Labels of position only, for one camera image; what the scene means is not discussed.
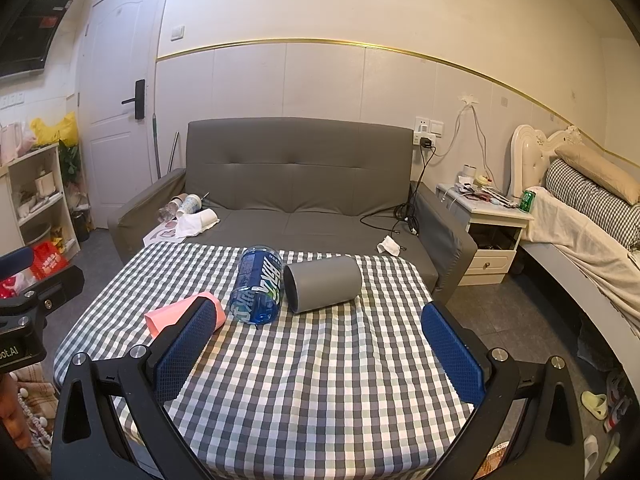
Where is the checked pillow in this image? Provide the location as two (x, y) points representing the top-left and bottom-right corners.
(545, 158), (640, 252)

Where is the yellow slipper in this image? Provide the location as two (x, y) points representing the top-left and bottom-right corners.
(581, 391), (609, 419)

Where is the beige pillow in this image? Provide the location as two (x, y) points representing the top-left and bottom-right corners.
(554, 144), (640, 206)

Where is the white cable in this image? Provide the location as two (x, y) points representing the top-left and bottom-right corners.
(450, 100), (497, 188)

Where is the black door lock handle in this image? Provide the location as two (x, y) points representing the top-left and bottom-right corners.
(122, 79), (146, 121)

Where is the yellow plastic bag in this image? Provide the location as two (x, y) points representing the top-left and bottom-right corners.
(30, 112), (80, 148)

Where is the pink printed paper bag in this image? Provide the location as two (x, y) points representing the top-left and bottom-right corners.
(142, 222), (187, 247)

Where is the white slipper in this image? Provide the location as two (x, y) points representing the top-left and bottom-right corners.
(582, 435), (600, 478)

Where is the grey sofa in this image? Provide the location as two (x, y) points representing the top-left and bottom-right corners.
(107, 117), (478, 301)

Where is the pink cup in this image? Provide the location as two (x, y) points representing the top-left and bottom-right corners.
(144, 291), (227, 337)

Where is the white crumpled cloth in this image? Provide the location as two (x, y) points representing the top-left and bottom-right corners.
(175, 214), (211, 239)

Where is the person's left forearm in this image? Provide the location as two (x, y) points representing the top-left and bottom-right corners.
(0, 362), (62, 466)

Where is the blue plastic bottle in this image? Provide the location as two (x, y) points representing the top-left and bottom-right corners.
(228, 246), (285, 326)

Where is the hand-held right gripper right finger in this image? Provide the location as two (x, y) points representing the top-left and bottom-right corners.
(420, 301), (586, 480)

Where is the checked tablecloth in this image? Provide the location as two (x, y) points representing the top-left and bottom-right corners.
(52, 241), (476, 480)

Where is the red plastic bag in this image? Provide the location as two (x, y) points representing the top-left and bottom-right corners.
(31, 241), (70, 281)

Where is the white nightstand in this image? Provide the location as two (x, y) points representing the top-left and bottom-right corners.
(436, 182), (535, 286)

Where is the white paper cup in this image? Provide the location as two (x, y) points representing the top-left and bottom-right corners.
(192, 208), (221, 233)

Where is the white shelf unit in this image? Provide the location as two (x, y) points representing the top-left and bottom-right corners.
(0, 142), (81, 261)

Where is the grey cup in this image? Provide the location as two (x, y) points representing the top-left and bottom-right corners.
(283, 255), (362, 315)

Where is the paper cup with straw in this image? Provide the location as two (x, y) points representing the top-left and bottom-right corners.
(175, 191), (210, 218)

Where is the clear plastic bottle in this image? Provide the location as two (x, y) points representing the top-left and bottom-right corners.
(159, 197), (183, 224)

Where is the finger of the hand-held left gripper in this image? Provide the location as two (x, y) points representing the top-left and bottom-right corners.
(0, 247), (34, 281)
(0, 265), (85, 318)

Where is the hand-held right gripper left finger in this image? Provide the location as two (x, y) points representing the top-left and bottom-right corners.
(51, 296), (218, 480)

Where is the black trash bin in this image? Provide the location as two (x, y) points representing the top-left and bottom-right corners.
(70, 210), (92, 244)

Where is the beige blanket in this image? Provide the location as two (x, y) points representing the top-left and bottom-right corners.
(520, 192), (640, 321)

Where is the white wall socket panel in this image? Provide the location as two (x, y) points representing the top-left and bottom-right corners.
(414, 116), (445, 147)

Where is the bed with checkered bedding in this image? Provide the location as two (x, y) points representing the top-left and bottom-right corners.
(507, 124), (640, 361)

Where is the black cable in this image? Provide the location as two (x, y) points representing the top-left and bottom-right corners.
(360, 146), (437, 236)

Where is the green mop handle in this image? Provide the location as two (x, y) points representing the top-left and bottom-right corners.
(150, 112), (164, 179)

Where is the bead bracelet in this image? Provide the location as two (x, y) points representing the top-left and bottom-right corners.
(17, 392), (53, 448)

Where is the white door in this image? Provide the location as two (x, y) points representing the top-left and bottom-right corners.
(77, 0), (168, 231)

